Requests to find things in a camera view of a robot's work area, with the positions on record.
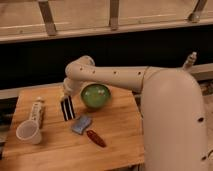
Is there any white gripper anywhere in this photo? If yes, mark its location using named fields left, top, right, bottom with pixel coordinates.
left=61, top=78, right=82, bottom=101

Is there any black white striped eraser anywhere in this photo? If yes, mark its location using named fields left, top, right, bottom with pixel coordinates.
left=60, top=96, right=75, bottom=121

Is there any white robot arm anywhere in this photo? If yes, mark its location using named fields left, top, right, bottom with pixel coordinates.
left=62, top=56, right=209, bottom=171

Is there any green ceramic bowl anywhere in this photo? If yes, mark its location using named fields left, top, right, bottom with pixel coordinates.
left=81, top=83, right=111, bottom=109

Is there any white ceramic cup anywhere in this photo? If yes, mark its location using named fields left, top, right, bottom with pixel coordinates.
left=16, top=120, right=42, bottom=144

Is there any blue sponge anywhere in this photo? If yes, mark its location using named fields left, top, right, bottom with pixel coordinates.
left=71, top=115, right=92, bottom=135

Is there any white tube bottle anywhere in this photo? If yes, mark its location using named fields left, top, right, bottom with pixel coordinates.
left=29, top=97, right=45, bottom=127

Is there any wooden board table top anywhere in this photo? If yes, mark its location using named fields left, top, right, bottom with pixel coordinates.
left=0, top=86, right=144, bottom=171

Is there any dark red oblong object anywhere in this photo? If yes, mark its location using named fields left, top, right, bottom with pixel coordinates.
left=86, top=130, right=106, bottom=147

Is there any small bottle in background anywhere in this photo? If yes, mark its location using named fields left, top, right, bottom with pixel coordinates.
left=182, top=52, right=197, bottom=70

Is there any left metal bracket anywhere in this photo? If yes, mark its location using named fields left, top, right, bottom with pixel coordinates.
left=37, top=0, right=57, bottom=36

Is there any metal bracket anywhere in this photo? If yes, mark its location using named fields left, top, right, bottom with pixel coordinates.
left=188, top=0, right=207, bottom=23
left=37, top=0, right=57, bottom=36
left=109, top=0, right=119, bottom=30

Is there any middle metal bracket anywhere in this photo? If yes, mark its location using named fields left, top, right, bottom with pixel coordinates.
left=109, top=0, right=119, bottom=30

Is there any right metal bracket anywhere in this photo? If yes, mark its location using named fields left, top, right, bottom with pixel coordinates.
left=188, top=0, right=207, bottom=23

